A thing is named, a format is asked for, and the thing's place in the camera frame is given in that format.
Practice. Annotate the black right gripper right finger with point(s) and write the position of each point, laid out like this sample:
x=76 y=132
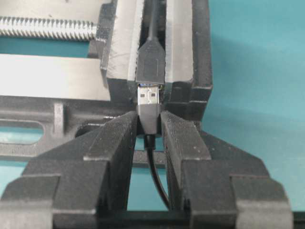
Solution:
x=218 y=184

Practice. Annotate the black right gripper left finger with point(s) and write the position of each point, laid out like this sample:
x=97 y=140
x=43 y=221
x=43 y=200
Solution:
x=74 y=183

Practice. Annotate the black cast iron vise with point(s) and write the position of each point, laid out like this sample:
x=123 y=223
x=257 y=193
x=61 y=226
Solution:
x=69 y=99

